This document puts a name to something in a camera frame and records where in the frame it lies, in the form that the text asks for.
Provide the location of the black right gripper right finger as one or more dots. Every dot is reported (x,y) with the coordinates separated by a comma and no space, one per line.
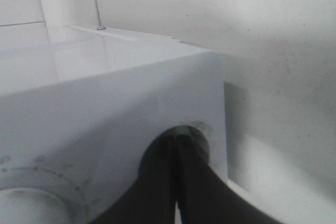
(203,197)

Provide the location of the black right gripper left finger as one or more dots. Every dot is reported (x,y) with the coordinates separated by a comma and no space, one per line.
(151,198)

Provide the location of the white round door button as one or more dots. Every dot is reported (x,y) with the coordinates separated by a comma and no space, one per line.
(199,140)

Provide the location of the white timer knob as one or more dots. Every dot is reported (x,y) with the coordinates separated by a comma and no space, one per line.
(38,195)

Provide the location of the white microwave oven body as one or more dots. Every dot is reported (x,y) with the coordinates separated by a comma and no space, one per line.
(87,103)

